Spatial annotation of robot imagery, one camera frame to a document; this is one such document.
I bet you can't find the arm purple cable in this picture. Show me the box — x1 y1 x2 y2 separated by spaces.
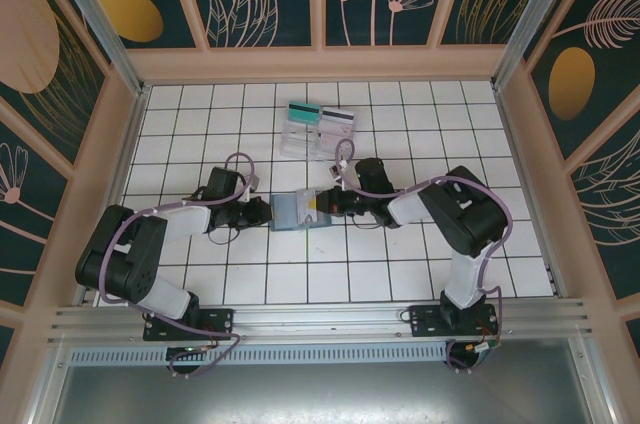
101 152 259 378
333 137 515 375

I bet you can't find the pink floral card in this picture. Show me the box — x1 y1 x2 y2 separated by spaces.
319 122 355 151

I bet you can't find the aluminium table edge rail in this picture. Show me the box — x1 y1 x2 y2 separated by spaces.
543 261 565 298
74 85 152 308

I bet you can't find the grey metal sheet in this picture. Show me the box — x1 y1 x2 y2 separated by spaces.
29 363 611 424

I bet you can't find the thin black cable loop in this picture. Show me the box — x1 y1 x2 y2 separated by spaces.
349 211 396 231
206 223 242 246

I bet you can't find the white card with black stripe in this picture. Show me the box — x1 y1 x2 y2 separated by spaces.
320 106 357 125

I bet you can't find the aluminium corner post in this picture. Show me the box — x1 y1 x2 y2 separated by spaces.
42 0 151 98
492 0 599 90

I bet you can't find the clear acrylic card stand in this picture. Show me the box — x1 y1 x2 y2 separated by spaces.
279 102 358 165

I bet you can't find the light grey magnetic stripe card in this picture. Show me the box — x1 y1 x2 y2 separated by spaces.
295 187 321 224

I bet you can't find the teal leather card holder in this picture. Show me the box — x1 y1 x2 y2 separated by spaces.
269 193 332 233

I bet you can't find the teal card with black stripe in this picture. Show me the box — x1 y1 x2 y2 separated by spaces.
288 102 322 125

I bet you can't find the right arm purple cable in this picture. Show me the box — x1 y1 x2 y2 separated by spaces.
333 137 515 375

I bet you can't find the yellow connector wire bundle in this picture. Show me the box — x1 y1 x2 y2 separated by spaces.
462 338 502 363

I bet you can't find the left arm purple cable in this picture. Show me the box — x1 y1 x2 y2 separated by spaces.
101 152 259 378

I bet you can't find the aluminium mounting rail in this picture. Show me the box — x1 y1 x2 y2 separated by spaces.
47 297 594 345

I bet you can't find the slotted grey cable duct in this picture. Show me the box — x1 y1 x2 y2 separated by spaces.
67 341 449 366

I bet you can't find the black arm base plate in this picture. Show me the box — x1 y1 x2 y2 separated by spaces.
409 303 500 341
143 307 235 343

